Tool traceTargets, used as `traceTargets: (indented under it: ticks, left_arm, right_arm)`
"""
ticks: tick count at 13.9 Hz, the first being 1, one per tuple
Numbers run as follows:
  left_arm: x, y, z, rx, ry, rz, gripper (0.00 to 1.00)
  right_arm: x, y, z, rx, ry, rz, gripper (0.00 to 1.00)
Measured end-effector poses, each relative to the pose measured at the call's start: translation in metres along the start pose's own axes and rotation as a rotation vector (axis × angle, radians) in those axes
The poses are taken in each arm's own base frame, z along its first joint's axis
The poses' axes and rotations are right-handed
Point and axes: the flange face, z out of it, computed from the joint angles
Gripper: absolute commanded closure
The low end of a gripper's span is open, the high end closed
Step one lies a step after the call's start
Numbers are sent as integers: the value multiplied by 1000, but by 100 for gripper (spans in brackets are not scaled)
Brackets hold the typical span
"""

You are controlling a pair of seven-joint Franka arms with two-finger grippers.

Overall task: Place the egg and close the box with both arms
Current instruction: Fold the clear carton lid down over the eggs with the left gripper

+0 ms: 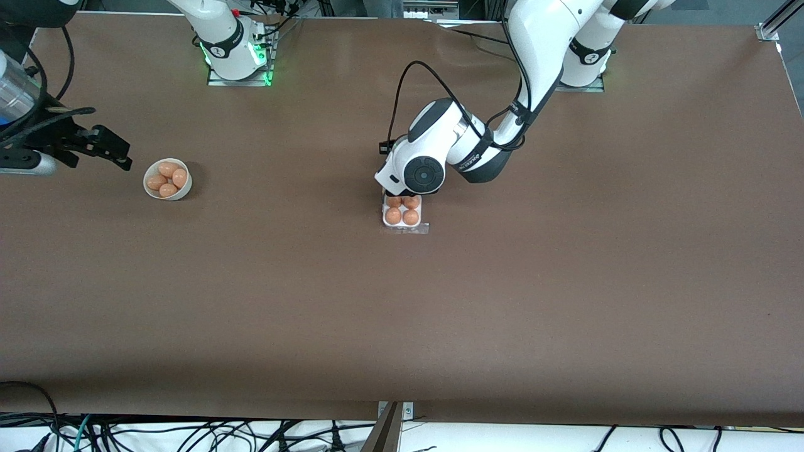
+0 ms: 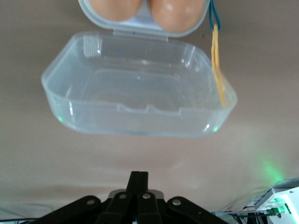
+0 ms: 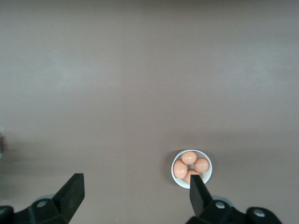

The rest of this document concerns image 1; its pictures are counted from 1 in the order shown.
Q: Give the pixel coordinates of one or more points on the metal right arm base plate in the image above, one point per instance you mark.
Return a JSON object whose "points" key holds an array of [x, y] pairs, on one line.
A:
{"points": [[217, 78]]}

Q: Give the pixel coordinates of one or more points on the clear tape strip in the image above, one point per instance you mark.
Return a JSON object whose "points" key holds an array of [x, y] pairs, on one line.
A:
{"points": [[422, 229]]}

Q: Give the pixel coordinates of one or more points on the white round bowl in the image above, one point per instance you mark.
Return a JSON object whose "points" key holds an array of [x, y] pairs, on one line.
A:
{"points": [[184, 193]]}

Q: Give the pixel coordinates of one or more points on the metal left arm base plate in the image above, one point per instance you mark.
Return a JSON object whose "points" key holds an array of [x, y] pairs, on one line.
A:
{"points": [[590, 88]]}

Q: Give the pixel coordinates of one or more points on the clear plastic egg box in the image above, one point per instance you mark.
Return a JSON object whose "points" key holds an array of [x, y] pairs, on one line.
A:
{"points": [[402, 226]]}

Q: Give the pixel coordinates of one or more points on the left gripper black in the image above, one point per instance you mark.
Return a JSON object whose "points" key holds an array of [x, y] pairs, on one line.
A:
{"points": [[405, 193]]}

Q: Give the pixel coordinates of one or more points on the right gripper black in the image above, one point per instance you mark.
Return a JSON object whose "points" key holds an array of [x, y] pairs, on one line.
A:
{"points": [[51, 139]]}

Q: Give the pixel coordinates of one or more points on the blue grey fabric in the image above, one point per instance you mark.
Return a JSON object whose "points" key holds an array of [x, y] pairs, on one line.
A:
{"points": [[370, 7]]}

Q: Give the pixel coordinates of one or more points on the metal table edge bracket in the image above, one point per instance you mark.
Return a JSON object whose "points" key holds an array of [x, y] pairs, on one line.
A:
{"points": [[408, 411]]}

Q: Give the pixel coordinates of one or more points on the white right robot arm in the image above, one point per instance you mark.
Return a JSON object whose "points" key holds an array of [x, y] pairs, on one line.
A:
{"points": [[226, 44]]}

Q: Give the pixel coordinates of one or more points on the metal table corner bracket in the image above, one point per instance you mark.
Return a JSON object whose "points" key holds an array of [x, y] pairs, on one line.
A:
{"points": [[767, 32]]}

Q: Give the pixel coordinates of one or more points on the white power strip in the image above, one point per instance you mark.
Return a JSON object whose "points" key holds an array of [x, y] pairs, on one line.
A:
{"points": [[430, 11]]}

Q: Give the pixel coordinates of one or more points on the brown egg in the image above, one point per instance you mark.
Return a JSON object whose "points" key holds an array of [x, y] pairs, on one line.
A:
{"points": [[156, 182], [168, 190], [394, 202], [168, 169], [410, 217], [411, 202], [393, 216], [180, 178]]}

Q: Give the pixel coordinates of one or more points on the grey metal pole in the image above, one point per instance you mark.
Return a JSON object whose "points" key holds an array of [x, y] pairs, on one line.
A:
{"points": [[383, 433]]}

